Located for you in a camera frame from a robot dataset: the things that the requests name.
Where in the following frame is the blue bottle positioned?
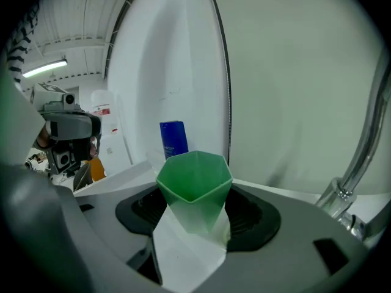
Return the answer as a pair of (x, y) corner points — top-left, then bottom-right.
(159, 120), (189, 161)

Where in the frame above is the ceiling tube light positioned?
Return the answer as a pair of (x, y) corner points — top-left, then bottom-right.
(21, 58), (68, 79)

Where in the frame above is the black mesh stool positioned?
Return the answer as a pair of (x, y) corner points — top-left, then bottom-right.
(73, 162), (94, 192)

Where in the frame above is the chrome faucet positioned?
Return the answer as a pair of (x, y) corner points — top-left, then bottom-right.
(315, 45), (391, 241)

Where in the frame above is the white wash basin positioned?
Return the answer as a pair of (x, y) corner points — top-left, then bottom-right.
(75, 159), (391, 286)

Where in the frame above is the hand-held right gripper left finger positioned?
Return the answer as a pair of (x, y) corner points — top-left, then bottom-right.
(75, 181), (168, 286)

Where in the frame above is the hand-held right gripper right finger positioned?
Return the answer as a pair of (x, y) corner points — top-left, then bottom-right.
(192, 184), (372, 293)

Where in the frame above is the green plastic cup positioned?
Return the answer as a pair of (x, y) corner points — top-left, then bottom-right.
(155, 150), (234, 234)

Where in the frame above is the white side cabinet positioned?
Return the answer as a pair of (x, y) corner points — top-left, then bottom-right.
(100, 132), (134, 177)

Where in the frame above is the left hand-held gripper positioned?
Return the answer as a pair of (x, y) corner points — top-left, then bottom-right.
(30, 83), (102, 176)

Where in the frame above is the striped shirt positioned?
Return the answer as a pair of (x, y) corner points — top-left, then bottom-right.
(5, 1), (41, 85)

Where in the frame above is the black wall hose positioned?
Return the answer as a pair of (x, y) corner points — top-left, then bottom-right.
(205, 0), (232, 166)

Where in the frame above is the white bottle red label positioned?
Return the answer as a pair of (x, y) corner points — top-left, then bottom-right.
(90, 89), (119, 137)

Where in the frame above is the person's left forearm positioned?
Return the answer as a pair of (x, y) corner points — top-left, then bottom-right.
(33, 126), (52, 150)

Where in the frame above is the orange box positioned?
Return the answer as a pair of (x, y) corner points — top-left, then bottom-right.
(85, 157), (107, 183)

